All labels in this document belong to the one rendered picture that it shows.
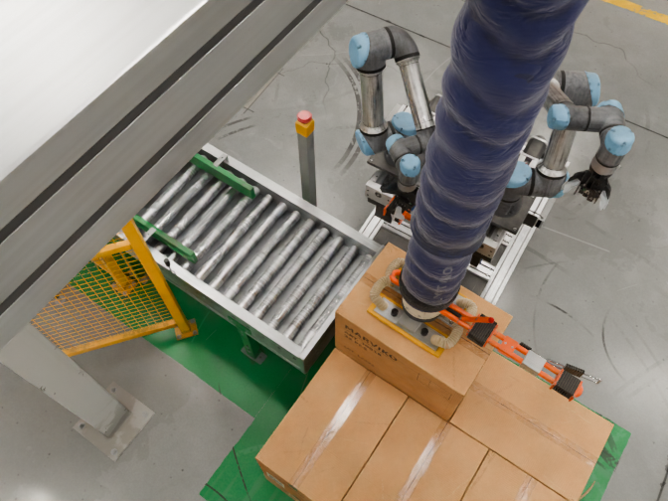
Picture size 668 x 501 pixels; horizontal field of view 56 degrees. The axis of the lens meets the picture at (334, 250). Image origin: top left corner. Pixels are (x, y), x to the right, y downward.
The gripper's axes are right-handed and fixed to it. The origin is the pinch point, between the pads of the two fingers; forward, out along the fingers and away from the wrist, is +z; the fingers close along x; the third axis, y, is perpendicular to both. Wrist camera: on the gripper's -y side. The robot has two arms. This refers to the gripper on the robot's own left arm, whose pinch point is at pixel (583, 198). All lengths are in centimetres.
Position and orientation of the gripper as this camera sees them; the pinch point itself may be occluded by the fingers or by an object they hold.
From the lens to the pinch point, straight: 228.1
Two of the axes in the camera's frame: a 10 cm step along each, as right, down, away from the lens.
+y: -5.2, 7.5, -4.1
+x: 8.5, 4.5, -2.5
